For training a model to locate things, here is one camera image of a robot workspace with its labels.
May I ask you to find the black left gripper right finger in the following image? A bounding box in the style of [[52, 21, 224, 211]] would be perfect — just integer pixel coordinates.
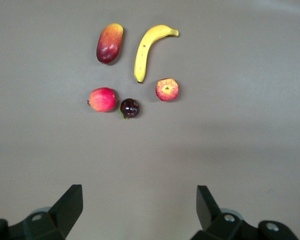
[[189, 184, 300, 240]]

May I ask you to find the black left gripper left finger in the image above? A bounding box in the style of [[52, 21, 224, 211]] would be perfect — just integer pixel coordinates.
[[0, 184, 84, 240]]

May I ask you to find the red yellow apple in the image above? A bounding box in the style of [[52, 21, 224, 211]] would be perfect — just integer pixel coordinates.
[[155, 77, 180, 102]]

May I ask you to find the yellow banana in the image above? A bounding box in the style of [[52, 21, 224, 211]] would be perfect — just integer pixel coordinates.
[[133, 24, 180, 84]]

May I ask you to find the brown table cover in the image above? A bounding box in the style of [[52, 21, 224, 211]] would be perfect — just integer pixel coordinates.
[[0, 0, 300, 240]]

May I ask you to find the dark purple plum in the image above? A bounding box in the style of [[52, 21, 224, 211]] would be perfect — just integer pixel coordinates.
[[118, 98, 141, 120]]

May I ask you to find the red yellow mango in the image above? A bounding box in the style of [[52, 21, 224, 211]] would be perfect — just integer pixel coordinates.
[[96, 22, 124, 65]]

